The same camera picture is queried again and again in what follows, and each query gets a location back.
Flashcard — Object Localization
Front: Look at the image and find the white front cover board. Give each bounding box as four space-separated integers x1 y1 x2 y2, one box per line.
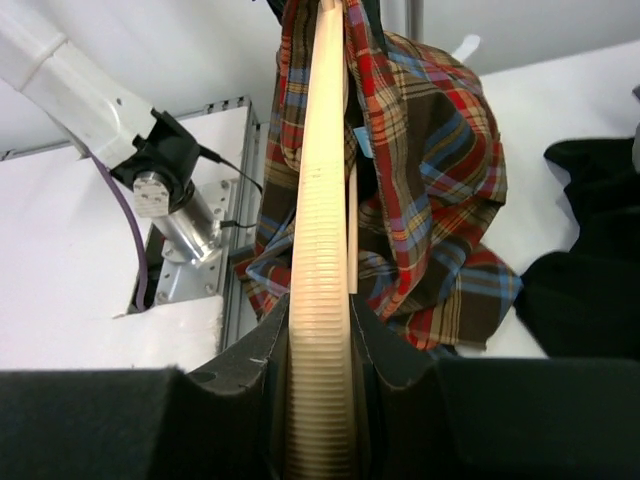
0 99 251 374

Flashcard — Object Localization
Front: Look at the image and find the metal rack upright pole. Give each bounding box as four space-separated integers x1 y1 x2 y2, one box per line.
404 0 425 42

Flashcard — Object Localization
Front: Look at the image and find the plaid flannel shirt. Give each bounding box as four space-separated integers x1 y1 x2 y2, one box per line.
230 1 522 350

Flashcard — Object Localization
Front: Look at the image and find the beige hanger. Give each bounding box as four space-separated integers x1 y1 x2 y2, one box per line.
283 1 358 479

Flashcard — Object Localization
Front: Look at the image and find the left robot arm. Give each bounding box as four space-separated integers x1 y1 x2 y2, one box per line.
1 1 223 265

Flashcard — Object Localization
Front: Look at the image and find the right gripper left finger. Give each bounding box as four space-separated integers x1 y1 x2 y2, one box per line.
1 298 289 479

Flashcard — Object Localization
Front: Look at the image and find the black hanging garment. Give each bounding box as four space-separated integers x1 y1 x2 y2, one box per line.
515 136 639 360

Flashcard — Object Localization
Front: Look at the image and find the aluminium mounting rail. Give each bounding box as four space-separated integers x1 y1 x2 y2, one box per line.
144 96 265 355

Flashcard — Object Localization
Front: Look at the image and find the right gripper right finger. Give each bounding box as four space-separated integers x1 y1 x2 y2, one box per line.
351 297 639 479

